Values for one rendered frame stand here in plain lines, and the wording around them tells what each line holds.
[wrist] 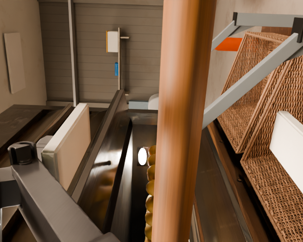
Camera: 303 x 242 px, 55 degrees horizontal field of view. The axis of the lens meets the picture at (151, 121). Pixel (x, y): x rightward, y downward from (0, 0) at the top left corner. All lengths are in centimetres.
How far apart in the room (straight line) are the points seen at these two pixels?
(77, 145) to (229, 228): 79
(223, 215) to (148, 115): 96
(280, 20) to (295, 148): 93
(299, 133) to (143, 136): 168
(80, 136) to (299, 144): 13
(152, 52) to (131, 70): 73
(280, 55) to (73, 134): 49
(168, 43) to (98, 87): 807
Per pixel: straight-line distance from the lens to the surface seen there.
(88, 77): 823
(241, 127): 153
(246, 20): 107
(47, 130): 148
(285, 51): 61
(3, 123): 175
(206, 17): 17
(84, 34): 811
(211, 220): 98
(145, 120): 180
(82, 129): 19
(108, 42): 749
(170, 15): 17
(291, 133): 20
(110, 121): 125
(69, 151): 17
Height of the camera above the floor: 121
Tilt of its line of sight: 1 degrees up
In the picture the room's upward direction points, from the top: 88 degrees counter-clockwise
